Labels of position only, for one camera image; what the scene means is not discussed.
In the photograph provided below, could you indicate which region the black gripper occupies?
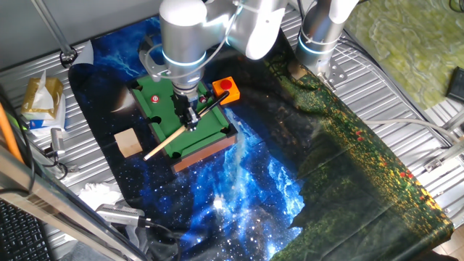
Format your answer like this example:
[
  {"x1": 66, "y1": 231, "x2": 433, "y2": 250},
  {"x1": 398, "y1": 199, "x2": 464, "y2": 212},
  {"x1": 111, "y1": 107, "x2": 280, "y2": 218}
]
[{"x1": 170, "y1": 91, "x2": 202, "y2": 132}]

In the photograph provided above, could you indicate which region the wooden pool cue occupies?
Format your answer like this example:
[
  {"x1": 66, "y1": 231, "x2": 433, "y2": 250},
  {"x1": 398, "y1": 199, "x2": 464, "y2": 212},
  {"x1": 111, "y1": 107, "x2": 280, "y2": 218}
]
[{"x1": 143, "y1": 91, "x2": 231, "y2": 162}]

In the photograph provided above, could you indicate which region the mini green pool table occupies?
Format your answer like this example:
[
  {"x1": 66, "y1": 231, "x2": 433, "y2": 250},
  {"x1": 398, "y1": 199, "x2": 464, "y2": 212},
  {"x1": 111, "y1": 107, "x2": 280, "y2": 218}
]
[{"x1": 126, "y1": 74, "x2": 239, "y2": 174}]

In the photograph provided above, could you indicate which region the orange box with red button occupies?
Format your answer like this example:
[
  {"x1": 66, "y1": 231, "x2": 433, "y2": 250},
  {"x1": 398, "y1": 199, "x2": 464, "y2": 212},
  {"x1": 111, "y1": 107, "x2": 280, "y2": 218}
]
[{"x1": 212, "y1": 76, "x2": 241, "y2": 107}]

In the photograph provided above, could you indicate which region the wooden cube block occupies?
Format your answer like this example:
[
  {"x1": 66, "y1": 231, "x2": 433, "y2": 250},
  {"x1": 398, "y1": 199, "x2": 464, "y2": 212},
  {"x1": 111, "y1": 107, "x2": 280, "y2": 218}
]
[{"x1": 113, "y1": 127, "x2": 144, "y2": 159}]

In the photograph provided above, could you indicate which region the galaxy and forest printed cloth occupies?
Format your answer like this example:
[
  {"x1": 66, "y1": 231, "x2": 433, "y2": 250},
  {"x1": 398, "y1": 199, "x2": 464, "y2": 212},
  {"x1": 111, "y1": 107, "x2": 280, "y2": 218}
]
[{"x1": 67, "y1": 16, "x2": 455, "y2": 261}]

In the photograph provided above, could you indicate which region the crumpled white tissue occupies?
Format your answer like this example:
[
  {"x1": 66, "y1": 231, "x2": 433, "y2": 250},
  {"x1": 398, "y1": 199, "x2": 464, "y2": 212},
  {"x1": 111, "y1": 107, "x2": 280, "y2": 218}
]
[{"x1": 77, "y1": 181, "x2": 125, "y2": 212}]

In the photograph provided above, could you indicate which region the yellow package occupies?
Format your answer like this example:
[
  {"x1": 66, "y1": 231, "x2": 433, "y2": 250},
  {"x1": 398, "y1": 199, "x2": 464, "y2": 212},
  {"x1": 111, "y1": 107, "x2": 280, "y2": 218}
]
[{"x1": 28, "y1": 93, "x2": 67, "y2": 138}]

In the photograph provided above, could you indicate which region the gold tissue box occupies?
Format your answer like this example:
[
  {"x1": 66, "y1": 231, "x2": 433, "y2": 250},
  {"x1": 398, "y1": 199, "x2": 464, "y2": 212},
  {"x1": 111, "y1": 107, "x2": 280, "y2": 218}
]
[{"x1": 20, "y1": 70, "x2": 65, "y2": 121}]

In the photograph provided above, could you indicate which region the thin metal pole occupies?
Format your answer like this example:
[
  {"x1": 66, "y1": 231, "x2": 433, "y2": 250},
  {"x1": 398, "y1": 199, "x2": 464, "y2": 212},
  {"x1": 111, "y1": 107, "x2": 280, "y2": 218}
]
[{"x1": 30, "y1": 0, "x2": 79, "y2": 69}]

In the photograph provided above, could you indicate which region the orange stick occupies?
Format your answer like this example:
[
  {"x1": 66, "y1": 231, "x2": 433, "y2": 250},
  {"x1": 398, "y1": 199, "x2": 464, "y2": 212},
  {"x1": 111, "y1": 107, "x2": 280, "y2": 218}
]
[{"x1": 0, "y1": 103, "x2": 25, "y2": 165}]

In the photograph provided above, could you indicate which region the black keyboard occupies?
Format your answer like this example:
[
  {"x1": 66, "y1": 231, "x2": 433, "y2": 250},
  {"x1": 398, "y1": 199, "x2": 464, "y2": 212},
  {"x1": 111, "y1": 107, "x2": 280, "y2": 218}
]
[{"x1": 0, "y1": 199, "x2": 54, "y2": 261}]

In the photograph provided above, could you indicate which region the yellow green patterned mat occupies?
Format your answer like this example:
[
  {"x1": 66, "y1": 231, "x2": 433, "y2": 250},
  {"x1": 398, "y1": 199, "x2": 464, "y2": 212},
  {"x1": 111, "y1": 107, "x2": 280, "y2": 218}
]
[{"x1": 344, "y1": 0, "x2": 464, "y2": 111}]

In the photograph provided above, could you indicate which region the black flat device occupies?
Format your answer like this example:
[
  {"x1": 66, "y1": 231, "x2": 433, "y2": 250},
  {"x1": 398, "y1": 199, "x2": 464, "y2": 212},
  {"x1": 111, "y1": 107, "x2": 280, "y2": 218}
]
[{"x1": 444, "y1": 66, "x2": 464, "y2": 104}]

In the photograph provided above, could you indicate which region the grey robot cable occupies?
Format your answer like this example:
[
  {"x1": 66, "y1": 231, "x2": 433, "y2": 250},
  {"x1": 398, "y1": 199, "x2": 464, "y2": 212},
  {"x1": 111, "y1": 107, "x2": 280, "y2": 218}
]
[{"x1": 143, "y1": 1, "x2": 246, "y2": 82}]

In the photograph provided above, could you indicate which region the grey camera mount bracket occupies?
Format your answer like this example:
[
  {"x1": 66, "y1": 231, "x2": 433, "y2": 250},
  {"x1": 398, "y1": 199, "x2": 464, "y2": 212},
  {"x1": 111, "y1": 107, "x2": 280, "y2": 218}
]
[{"x1": 138, "y1": 46, "x2": 172, "y2": 83}]

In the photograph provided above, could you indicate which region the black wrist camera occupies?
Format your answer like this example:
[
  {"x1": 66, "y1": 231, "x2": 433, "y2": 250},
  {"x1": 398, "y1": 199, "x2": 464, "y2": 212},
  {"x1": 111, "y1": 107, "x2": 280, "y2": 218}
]
[{"x1": 138, "y1": 34, "x2": 155, "y2": 55}]

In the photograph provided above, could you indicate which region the silver camera with black cable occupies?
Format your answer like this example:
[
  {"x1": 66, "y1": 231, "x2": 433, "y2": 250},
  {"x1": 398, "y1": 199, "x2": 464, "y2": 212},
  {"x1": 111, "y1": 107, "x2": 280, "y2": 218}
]
[{"x1": 95, "y1": 203, "x2": 154, "y2": 229}]

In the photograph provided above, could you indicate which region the silver camera on small stand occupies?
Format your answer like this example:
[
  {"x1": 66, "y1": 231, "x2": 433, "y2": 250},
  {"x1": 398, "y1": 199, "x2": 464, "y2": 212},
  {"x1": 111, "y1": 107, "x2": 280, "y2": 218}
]
[{"x1": 49, "y1": 127, "x2": 67, "y2": 158}]

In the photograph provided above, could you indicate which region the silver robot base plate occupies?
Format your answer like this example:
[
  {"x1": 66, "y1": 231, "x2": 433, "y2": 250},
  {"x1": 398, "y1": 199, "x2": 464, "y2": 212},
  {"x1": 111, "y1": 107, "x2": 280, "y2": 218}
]
[{"x1": 318, "y1": 57, "x2": 348, "y2": 93}]

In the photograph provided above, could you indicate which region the foreground metal frame bar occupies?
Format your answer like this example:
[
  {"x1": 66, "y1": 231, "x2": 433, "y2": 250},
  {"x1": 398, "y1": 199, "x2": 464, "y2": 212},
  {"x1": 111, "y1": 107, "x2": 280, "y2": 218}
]
[{"x1": 0, "y1": 144, "x2": 148, "y2": 261}]

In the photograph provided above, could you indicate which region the pale grey hose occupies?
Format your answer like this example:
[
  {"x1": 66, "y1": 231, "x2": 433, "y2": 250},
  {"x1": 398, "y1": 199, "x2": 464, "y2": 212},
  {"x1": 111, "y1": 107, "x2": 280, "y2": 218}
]
[{"x1": 361, "y1": 118, "x2": 463, "y2": 145}]

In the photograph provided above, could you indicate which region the aluminium frame bar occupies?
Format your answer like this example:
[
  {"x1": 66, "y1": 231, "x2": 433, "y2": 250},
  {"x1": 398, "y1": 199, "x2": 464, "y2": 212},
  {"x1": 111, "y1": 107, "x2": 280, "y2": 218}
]
[{"x1": 423, "y1": 108, "x2": 464, "y2": 173}]

